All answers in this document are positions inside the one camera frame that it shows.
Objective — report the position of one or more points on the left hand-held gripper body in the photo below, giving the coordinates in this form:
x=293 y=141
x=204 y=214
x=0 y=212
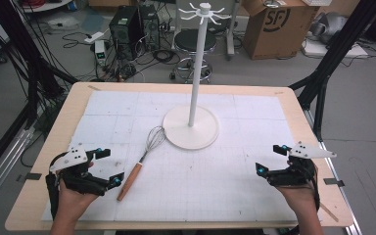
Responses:
x=78 y=178

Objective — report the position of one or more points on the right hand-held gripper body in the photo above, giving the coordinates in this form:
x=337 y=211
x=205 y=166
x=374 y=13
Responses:
x=298 y=171

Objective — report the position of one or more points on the white hook stand rack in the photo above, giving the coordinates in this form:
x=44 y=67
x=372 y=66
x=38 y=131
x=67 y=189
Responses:
x=191 y=134

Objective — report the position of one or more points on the person's left hand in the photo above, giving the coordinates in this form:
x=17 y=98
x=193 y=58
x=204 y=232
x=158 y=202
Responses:
x=75 y=199

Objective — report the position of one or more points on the person's right hand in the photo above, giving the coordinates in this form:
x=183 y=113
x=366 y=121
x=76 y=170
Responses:
x=298 y=197

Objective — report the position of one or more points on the black tape strip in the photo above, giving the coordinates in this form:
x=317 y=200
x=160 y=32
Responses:
x=333 y=182
x=29 y=177

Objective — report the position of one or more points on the thin wooden stick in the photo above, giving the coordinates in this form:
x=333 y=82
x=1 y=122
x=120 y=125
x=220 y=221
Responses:
x=329 y=212

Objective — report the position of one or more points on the white grid paper mat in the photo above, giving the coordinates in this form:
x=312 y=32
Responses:
x=209 y=186

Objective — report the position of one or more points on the small device with green display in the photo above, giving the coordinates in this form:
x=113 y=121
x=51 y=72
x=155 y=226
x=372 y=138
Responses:
x=100 y=52

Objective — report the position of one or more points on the flat white board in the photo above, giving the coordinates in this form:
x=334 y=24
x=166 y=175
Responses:
x=326 y=50

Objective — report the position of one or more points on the brown cardboard box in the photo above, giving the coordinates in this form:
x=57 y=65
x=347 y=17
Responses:
x=274 y=36

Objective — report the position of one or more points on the white power strip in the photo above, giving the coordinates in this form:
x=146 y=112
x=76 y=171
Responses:
x=94 y=37

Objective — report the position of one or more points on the large black computer tower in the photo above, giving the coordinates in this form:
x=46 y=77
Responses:
x=125 y=31

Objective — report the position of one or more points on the grey rounded appliance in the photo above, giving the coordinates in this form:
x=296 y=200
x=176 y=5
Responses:
x=328 y=26

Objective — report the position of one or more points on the slim black computer tower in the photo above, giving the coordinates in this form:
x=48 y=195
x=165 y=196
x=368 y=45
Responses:
x=150 y=26

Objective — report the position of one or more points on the black round stool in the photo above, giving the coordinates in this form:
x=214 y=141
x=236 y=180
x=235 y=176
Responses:
x=194 y=39

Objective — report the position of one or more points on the round white table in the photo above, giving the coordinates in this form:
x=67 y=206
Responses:
x=45 y=6

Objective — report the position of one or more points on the aluminium rail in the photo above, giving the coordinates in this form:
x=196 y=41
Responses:
x=3 y=169

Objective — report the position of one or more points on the black metal frame stand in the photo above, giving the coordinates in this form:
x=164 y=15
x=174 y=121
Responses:
x=36 y=75
x=333 y=55

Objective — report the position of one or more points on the grey metal stand post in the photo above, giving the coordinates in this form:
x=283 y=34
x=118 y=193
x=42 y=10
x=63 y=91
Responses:
x=230 y=36

